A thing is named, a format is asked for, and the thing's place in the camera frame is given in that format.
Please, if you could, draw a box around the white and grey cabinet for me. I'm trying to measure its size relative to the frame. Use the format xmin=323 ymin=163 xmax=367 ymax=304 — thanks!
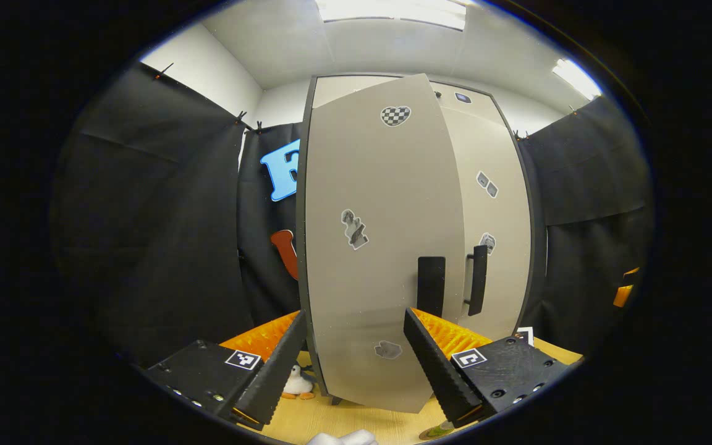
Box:
xmin=294 ymin=72 xmax=548 ymax=409

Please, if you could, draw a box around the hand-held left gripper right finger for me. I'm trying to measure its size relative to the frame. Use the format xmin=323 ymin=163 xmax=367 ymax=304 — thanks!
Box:
xmin=403 ymin=307 xmax=570 ymax=429

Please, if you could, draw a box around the plush penguin toy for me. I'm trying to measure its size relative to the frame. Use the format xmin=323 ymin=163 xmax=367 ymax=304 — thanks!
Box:
xmin=282 ymin=363 xmax=316 ymax=400

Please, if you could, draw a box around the white cabinet door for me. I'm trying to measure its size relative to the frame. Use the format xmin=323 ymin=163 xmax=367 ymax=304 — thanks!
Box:
xmin=297 ymin=73 xmax=468 ymax=413
xmin=433 ymin=105 xmax=533 ymax=342

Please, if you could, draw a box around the black backdrop cloth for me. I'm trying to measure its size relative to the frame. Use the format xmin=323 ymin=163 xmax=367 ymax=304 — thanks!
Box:
xmin=50 ymin=62 xmax=653 ymax=371

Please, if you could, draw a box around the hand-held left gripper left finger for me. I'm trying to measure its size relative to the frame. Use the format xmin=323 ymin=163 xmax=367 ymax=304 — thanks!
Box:
xmin=145 ymin=309 xmax=308 ymax=431

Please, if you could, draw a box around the black door handle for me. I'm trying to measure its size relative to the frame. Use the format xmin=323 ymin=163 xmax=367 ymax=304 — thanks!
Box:
xmin=464 ymin=245 xmax=488 ymax=317
xmin=417 ymin=256 xmax=446 ymax=319

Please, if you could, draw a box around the ceiling light panel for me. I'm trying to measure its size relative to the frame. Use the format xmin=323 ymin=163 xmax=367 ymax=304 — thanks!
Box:
xmin=552 ymin=58 xmax=603 ymax=101

